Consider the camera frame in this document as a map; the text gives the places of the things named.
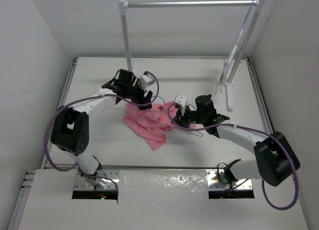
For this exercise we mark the metal base plate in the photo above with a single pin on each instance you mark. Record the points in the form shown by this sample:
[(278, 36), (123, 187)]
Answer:
[(107, 183), (214, 184)]

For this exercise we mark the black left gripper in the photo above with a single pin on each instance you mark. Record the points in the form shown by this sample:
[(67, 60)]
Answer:
[(142, 99)]

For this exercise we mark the blue wire hanger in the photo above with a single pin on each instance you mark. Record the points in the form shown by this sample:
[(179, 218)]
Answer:
[(162, 102)]

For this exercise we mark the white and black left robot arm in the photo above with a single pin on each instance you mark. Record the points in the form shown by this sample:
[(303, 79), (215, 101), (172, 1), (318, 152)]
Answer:
[(68, 130)]

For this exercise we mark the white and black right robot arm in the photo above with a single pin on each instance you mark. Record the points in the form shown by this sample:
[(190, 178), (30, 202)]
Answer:
[(274, 158)]

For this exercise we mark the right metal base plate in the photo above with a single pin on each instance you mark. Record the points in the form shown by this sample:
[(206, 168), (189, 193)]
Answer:
[(214, 184)]

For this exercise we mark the white front cover panel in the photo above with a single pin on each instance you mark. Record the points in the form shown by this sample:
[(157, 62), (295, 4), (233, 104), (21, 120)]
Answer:
[(150, 200)]

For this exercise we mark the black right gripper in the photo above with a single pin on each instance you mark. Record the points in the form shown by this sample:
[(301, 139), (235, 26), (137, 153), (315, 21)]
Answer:
[(181, 119)]

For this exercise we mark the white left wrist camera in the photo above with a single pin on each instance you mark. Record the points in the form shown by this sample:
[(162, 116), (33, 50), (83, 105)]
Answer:
[(146, 80)]

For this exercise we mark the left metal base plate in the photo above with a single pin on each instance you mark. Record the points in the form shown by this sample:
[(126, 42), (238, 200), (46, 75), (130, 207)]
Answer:
[(107, 183)]

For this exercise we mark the pink t shirt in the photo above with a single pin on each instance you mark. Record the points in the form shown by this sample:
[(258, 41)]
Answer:
[(151, 125)]

